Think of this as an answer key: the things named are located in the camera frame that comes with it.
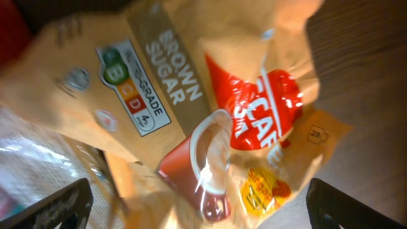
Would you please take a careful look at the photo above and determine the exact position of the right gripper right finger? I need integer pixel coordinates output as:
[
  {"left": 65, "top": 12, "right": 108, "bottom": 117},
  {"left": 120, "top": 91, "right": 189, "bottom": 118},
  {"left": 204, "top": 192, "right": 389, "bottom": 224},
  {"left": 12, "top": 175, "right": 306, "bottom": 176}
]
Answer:
[{"left": 306, "top": 178, "right": 406, "bottom": 229}]

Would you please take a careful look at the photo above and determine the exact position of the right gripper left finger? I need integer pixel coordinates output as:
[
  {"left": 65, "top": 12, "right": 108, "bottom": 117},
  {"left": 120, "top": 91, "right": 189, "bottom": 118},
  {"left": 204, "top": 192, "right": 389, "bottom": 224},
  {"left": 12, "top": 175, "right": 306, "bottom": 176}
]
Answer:
[{"left": 1, "top": 178, "right": 93, "bottom": 229}]

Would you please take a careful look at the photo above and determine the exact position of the tissue multipack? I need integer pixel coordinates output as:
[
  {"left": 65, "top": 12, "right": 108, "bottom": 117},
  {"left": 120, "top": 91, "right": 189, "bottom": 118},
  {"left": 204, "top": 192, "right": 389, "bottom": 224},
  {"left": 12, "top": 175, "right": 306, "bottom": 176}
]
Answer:
[{"left": 1, "top": 108, "right": 125, "bottom": 229}]

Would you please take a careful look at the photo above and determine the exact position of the brown sugar coffee bag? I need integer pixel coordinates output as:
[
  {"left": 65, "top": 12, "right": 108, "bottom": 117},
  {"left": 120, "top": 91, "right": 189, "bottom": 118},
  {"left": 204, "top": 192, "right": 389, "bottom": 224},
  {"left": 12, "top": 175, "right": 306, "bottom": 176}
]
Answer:
[{"left": 1, "top": 0, "right": 350, "bottom": 228}]

